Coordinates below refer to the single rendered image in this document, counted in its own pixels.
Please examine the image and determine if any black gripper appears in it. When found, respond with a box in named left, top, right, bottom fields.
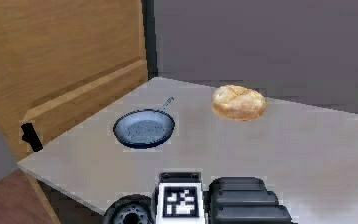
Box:
left=102, top=194, right=157, bottom=224

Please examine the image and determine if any grey table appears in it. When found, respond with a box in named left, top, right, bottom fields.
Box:
left=16, top=76, right=358, bottom=224

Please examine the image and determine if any black door handle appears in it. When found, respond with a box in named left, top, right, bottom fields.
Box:
left=20, top=122, right=44, bottom=153

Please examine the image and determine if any round bread loaf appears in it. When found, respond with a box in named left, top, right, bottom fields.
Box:
left=211, top=84, right=267, bottom=122

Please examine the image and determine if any blue frying pan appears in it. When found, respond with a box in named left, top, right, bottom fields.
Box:
left=112, top=96, right=176, bottom=150

